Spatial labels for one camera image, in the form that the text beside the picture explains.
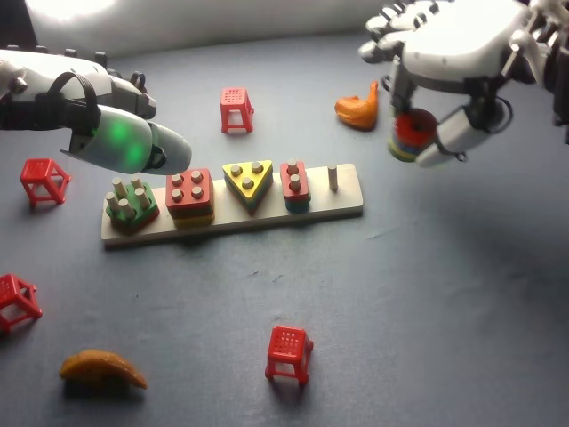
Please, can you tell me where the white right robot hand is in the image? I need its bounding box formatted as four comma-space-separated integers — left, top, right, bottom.
357, 0, 533, 169

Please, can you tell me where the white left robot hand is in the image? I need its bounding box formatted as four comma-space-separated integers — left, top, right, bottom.
0, 44, 193, 175

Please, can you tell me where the stack of colourful rings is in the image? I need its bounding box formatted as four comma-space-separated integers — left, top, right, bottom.
387, 108, 439, 165

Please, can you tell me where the green cross shape stack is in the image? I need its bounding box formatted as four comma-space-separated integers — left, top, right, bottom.
102, 176, 161, 236

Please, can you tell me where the red square shape stack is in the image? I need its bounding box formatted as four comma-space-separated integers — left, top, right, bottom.
164, 167, 216, 230

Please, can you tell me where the yellow triangle shape stack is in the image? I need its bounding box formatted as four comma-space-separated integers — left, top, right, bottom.
221, 159, 273, 217

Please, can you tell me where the red rectangle shape stack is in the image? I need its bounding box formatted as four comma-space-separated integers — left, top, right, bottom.
279, 158, 311, 215

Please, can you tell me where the wooden shape sorter board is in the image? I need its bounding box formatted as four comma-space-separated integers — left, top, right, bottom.
100, 163, 365, 250

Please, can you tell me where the red toy stool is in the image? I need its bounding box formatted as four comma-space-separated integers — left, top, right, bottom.
265, 326, 315, 383
20, 157, 72, 208
220, 86, 255, 134
0, 273, 44, 334

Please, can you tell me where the orange toy chicken leg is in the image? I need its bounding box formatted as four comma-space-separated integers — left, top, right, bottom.
333, 79, 380, 133

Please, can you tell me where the white backdrop curtain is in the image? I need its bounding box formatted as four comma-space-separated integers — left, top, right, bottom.
24, 0, 401, 57

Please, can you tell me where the orange toy bread piece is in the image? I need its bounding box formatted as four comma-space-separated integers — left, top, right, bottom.
59, 349, 148, 391

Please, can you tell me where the grey table cloth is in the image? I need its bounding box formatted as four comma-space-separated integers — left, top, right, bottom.
0, 30, 569, 427

